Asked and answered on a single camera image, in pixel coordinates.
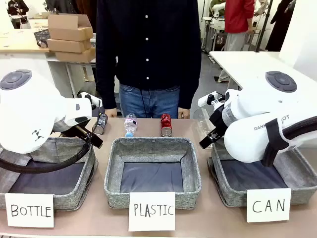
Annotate white paper label CAN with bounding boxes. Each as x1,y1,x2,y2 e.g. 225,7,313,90
246,187,292,223

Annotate black drink can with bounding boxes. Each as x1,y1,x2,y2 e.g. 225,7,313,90
92,113,109,135

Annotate white frame desk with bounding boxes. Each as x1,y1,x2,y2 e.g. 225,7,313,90
47,52,97,100

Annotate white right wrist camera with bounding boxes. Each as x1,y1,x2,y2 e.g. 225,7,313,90
197,91,226,108

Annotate person in black sweatshirt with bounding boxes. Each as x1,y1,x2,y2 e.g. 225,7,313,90
7,0,30,29

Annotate person's right forearm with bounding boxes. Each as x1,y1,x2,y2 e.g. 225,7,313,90
98,74,117,110

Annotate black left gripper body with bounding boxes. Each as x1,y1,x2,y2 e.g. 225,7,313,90
53,119,78,137

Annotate person's left forearm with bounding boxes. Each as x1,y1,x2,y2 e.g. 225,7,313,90
178,74,200,110

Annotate person's blue jeans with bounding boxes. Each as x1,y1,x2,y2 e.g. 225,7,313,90
118,83,181,119

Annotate black wire mesh basket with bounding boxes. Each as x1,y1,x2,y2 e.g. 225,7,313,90
33,29,50,47

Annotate white paper label PLASTIC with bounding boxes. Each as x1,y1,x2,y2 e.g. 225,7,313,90
128,191,176,232

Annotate person in red jacket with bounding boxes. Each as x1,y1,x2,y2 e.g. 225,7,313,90
214,0,256,84

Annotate red drink can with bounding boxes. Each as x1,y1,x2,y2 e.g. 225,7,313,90
160,113,173,137

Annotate wooden top desk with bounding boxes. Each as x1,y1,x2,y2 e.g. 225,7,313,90
0,28,50,53

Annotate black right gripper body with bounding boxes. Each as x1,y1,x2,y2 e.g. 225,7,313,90
209,106,228,140

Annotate black tripod pole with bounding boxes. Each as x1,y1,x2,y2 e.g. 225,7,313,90
255,0,273,53

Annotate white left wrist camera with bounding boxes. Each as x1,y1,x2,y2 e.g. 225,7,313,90
78,91,103,110

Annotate white paper label BOTTLE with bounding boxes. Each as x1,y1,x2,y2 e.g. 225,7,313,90
4,193,54,228

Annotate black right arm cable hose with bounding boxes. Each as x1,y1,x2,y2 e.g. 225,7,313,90
262,116,317,167

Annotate person in long black coat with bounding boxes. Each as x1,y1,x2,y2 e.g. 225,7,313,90
266,0,297,52

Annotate white plastic crate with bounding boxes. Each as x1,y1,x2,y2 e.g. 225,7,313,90
29,18,49,30

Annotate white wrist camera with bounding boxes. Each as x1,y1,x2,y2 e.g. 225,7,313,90
197,91,226,108
78,91,103,110

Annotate small blue-capped water bottle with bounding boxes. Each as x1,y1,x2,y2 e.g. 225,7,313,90
123,113,138,138

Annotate person in dark shirt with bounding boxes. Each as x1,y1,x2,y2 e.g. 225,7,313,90
95,0,202,110

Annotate open cardboard box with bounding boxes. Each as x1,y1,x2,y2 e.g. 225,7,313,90
47,13,94,42

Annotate flat closed cardboard box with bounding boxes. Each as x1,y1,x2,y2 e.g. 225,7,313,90
54,47,97,63
46,38,93,54

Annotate grey fabric basket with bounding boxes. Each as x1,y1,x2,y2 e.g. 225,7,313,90
207,138,317,208
104,137,203,209
0,137,99,211

